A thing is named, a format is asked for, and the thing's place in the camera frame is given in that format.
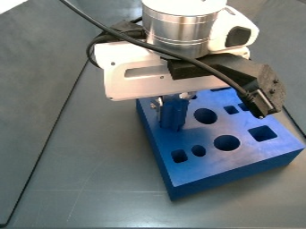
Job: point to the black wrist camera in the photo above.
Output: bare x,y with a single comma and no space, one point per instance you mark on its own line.
257,78

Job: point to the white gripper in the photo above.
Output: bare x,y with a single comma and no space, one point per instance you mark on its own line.
194,30

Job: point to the blue star-shaped block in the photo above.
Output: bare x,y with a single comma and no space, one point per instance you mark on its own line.
174,112

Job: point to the blue board with shaped holes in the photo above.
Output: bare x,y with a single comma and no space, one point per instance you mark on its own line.
222,146

